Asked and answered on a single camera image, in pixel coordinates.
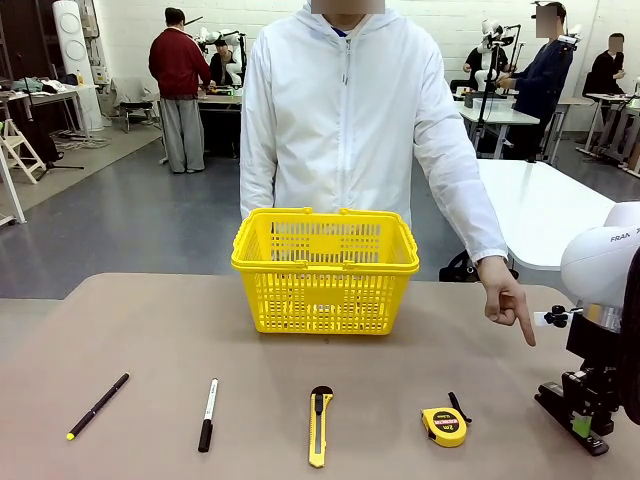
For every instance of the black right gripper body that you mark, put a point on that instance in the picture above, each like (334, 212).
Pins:
(600, 360)

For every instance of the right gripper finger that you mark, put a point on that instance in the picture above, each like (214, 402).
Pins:
(560, 402)
(604, 420)

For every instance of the yellow tape measure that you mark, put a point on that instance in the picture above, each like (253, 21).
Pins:
(445, 427)

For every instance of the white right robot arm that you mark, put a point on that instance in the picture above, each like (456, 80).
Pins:
(595, 250)

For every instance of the person's right forearm white sleeve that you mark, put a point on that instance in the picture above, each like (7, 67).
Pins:
(257, 185)

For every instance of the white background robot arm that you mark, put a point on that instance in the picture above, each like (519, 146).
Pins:
(492, 35)
(220, 36)

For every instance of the person's left forearm white sleeve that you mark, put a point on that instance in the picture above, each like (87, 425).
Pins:
(475, 220)

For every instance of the yellow plastic shopping basket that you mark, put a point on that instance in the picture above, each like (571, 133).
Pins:
(350, 266)

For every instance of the person in dark blue jacket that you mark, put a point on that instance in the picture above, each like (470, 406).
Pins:
(542, 80)

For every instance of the seated person in black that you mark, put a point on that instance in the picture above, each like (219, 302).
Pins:
(220, 62)
(607, 70)

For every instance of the person in white hooded jacket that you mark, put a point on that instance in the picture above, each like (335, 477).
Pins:
(340, 125)

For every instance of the person in red sweater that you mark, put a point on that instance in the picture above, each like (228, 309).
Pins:
(177, 65)

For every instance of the person's left hand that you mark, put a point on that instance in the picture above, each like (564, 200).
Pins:
(502, 295)

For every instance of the black bag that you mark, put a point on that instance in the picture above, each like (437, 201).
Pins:
(457, 267)

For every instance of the yellow black utility knife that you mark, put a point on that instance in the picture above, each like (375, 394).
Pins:
(316, 435)

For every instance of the white work table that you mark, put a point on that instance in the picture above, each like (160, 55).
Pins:
(495, 114)

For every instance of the black tripod stand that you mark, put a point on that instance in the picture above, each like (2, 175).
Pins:
(487, 90)

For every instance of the white marker with black cap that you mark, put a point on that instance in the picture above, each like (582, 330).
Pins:
(208, 415)

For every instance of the black pen with yellow tip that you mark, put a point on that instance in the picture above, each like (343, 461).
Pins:
(97, 407)

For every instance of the grey folding chair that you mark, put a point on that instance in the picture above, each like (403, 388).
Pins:
(135, 107)

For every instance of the wooden step ladder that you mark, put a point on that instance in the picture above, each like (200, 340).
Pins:
(22, 150)

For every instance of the white tower appliance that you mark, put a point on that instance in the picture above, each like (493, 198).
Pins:
(75, 50)

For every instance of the grey work table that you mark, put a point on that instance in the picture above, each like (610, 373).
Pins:
(45, 95)

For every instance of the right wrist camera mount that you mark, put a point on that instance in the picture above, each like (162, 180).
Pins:
(557, 316)

